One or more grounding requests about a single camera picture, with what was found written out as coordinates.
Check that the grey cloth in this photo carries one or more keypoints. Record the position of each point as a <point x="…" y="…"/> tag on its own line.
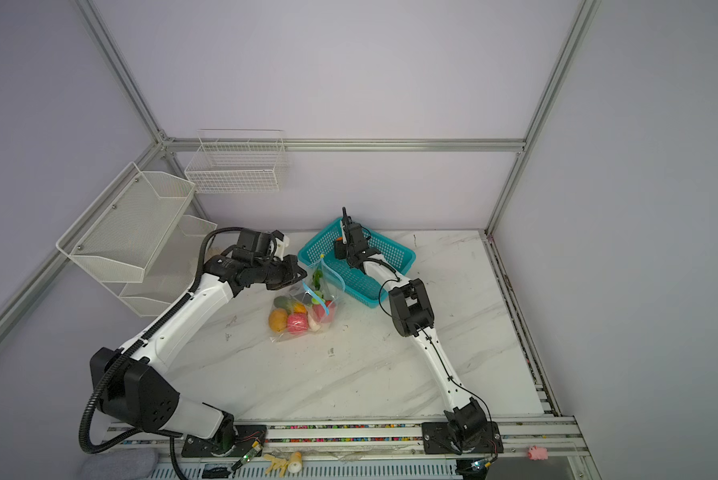
<point x="120" y="465"/>

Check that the wooden toy figure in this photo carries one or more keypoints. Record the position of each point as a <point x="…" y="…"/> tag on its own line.
<point x="281" y="465"/>

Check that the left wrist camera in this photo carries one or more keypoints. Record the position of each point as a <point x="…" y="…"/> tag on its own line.
<point x="280" y="242"/>

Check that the white toy radish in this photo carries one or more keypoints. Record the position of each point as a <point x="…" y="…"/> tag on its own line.
<point x="317" y="299"/>

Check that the clear zip top bag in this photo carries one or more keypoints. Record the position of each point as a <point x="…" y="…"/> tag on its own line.
<point x="310" y="306"/>

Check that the pink toy pig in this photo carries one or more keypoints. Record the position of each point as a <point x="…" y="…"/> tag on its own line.
<point x="537" y="453"/>

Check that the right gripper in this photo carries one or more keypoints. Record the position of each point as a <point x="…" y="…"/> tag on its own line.
<point x="340" y="250"/>

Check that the white mesh upper shelf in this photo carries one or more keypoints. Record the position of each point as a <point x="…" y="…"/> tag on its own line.
<point x="118" y="238"/>

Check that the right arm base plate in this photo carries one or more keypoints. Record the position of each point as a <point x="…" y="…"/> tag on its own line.
<point x="442" y="438"/>

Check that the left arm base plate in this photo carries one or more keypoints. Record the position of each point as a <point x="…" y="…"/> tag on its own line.
<point x="231" y="442"/>

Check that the white wire basket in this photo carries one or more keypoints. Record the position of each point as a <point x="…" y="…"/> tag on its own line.
<point x="230" y="161"/>

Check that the pink toy fruit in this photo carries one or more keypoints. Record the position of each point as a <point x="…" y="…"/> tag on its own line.
<point x="297" y="323"/>

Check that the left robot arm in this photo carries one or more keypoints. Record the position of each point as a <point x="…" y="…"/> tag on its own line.
<point x="131" y="393"/>

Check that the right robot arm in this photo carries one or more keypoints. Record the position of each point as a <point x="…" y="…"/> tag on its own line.
<point x="468" y="419"/>

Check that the white mesh lower shelf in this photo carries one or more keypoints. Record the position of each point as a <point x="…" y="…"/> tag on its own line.
<point x="172" y="272"/>

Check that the white mesh shelf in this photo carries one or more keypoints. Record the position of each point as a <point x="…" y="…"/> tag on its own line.
<point x="172" y="272"/>
<point x="118" y="238"/>

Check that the yellow toy mango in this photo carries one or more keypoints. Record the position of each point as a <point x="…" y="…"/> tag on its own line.
<point x="277" y="320"/>

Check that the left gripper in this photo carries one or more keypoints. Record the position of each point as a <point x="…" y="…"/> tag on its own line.
<point x="292" y="276"/>

